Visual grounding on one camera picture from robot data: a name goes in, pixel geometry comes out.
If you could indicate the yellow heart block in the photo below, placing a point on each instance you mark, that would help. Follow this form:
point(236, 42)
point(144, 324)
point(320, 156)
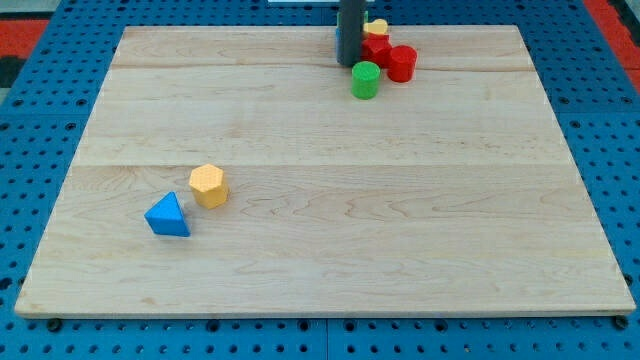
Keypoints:
point(376, 27)

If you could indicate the yellow hexagon block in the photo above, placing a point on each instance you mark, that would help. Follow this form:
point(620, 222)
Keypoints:
point(209, 186)

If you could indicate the red star block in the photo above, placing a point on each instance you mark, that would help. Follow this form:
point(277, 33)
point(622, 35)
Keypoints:
point(376, 48)

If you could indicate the red cylinder block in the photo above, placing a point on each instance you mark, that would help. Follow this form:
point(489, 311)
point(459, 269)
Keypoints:
point(401, 63)

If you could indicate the blue block behind rod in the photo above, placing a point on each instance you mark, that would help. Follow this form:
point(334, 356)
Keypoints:
point(337, 44)

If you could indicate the blue triangle block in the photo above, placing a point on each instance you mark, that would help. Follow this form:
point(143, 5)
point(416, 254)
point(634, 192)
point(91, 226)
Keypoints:
point(166, 217)

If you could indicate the green cylinder block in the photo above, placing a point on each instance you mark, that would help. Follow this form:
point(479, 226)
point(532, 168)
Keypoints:
point(365, 80)

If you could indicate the light wooden board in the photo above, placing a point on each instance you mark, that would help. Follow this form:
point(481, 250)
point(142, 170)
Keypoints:
point(452, 195)

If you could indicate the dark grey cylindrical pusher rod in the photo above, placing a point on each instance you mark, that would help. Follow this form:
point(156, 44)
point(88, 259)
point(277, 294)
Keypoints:
point(351, 19)

